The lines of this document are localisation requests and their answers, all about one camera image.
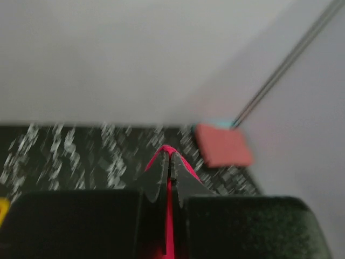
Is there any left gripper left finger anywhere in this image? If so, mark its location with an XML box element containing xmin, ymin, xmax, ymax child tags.
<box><xmin>1</xmin><ymin>152</ymin><xmax>170</xmax><ymax>258</ymax></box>

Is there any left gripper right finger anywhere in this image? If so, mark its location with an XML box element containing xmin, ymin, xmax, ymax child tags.
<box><xmin>171</xmin><ymin>153</ymin><xmax>332</xmax><ymax>258</ymax></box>

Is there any magenta pink t shirt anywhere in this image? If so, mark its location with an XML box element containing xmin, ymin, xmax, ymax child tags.
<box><xmin>144</xmin><ymin>144</ymin><xmax>204</xmax><ymax>259</ymax></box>

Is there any folded salmon pink t shirt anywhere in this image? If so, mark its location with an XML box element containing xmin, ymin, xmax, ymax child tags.
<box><xmin>195</xmin><ymin>124</ymin><xmax>254</xmax><ymax>168</ymax></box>

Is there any folded teal t shirt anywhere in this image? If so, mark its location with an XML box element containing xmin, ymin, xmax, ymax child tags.
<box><xmin>209</xmin><ymin>119</ymin><xmax>234</xmax><ymax>129</ymax></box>

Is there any yellow plastic bin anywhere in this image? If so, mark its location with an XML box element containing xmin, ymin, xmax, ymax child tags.
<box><xmin>0</xmin><ymin>197</ymin><xmax>10</xmax><ymax>226</ymax></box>

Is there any right aluminium frame post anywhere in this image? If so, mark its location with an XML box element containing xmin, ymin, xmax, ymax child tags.
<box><xmin>232</xmin><ymin>0</ymin><xmax>344</xmax><ymax>128</ymax></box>

